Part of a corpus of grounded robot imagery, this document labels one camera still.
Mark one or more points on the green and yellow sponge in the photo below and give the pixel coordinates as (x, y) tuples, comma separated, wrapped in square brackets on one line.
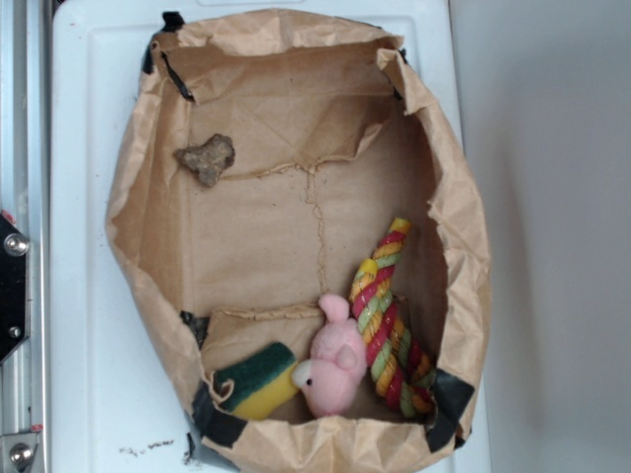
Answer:
[(258, 385)]

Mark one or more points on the brown paper bag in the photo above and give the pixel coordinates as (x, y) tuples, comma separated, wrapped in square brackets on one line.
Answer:
[(335, 136)]

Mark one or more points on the brown rock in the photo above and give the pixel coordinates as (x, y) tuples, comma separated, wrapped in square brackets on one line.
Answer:
[(209, 160)]

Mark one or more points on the pink plush toy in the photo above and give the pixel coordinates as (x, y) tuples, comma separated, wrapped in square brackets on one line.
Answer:
[(330, 377)]

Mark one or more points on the multicolour rope toy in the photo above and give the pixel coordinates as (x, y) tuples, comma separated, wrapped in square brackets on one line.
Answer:
[(402, 373)]

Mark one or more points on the aluminium frame rail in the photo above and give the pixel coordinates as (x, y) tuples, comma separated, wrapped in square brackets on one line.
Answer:
[(25, 35)]

